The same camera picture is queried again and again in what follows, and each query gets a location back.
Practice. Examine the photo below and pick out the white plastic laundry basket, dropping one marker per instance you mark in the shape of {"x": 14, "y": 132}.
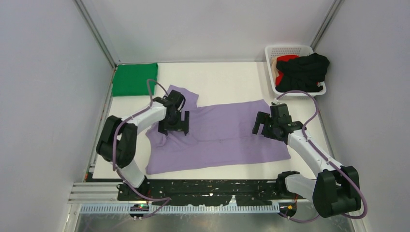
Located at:
{"x": 274, "y": 51}

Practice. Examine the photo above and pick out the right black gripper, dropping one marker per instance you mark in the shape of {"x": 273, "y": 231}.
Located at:
{"x": 262, "y": 118}

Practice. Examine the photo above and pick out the folded green t shirt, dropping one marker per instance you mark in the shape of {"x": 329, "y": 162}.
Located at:
{"x": 131, "y": 79}

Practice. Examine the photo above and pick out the beige t shirt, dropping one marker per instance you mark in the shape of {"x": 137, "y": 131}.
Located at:
{"x": 274, "y": 70}

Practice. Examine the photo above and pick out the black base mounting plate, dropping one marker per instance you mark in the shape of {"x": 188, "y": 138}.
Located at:
{"x": 213, "y": 192}

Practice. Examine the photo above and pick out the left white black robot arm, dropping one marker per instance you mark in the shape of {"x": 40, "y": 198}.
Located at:
{"x": 118, "y": 140}

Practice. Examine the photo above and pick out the purple t shirt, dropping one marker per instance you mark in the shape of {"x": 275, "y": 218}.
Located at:
{"x": 218, "y": 135}

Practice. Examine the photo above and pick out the aluminium frame rail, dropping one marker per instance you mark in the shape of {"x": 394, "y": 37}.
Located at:
{"x": 116, "y": 197}

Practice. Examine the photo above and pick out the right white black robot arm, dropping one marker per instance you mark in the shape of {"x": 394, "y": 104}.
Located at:
{"x": 335, "y": 190}

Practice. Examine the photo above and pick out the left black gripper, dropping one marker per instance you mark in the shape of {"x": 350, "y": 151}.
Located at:
{"x": 177, "y": 126}

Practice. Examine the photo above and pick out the red t shirt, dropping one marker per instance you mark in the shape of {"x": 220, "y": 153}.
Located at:
{"x": 280, "y": 74}

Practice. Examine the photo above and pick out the black t shirt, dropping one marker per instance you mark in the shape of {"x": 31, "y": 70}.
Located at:
{"x": 303, "y": 73}

